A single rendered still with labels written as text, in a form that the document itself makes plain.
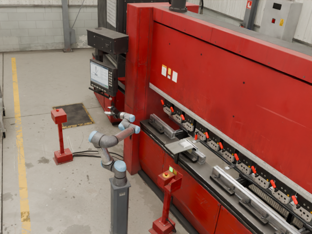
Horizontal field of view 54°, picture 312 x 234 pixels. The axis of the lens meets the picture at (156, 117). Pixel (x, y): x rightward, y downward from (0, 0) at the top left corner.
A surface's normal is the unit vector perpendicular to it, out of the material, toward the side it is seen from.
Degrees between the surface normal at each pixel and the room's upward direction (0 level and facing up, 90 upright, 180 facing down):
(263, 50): 90
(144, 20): 90
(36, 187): 0
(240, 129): 90
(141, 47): 90
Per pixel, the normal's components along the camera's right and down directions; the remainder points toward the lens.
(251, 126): -0.84, 0.21
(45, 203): 0.07, -0.87
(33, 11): 0.39, 0.46
